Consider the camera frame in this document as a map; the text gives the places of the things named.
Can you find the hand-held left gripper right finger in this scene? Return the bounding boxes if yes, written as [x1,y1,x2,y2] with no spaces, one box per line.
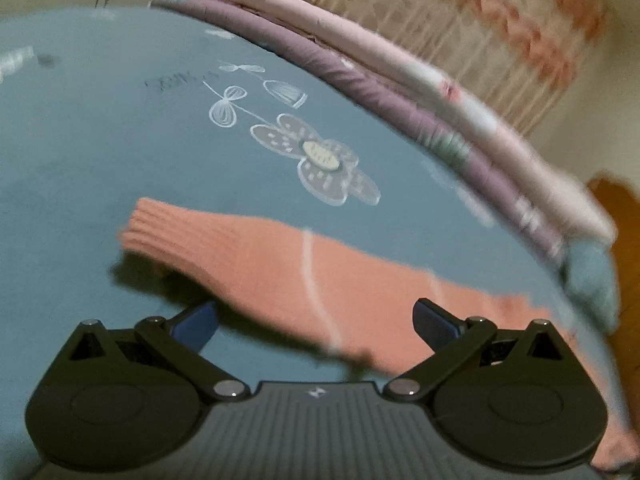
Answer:
[384,298,571,403]

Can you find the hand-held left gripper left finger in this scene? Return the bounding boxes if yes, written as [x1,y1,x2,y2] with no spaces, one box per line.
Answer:
[67,301,251,402]

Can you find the pink striped knit sweater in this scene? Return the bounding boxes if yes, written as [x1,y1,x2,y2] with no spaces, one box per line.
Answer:
[117,197,640,471]

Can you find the blue floral pillow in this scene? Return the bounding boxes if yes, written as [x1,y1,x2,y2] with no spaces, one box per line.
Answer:
[562,240,620,333]

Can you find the wooden headboard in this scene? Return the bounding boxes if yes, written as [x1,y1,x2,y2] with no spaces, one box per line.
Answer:
[587,175,640,356]

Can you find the pink floral quilt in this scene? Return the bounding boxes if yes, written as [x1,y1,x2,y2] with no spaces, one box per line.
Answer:
[150,0,618,246]

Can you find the patterned beige red curtain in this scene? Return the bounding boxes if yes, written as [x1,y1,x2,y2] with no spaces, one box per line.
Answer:
[280,0,608,136]

